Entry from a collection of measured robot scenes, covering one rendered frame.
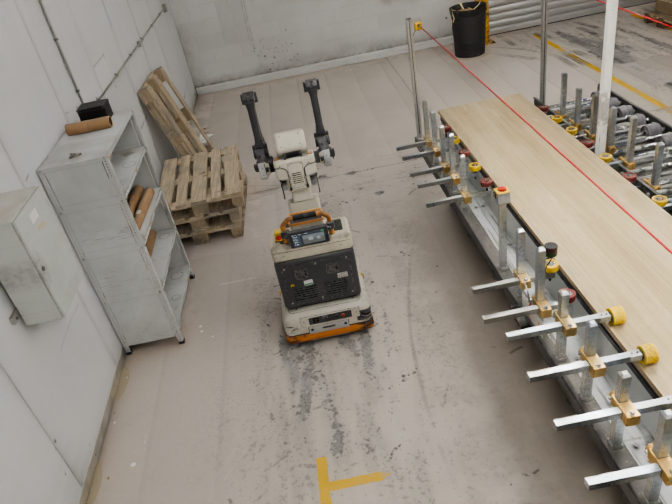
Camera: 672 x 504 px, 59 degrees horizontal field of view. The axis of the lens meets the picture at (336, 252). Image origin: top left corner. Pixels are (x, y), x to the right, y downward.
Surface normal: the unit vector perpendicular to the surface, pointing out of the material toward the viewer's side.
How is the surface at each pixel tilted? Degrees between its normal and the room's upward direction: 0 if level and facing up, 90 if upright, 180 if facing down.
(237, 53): 90
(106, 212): 90
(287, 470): 0
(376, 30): 90
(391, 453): 0
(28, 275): 90
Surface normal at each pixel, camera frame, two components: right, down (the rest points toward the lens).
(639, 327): -0.17, -0.82
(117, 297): 0.11, 0.53
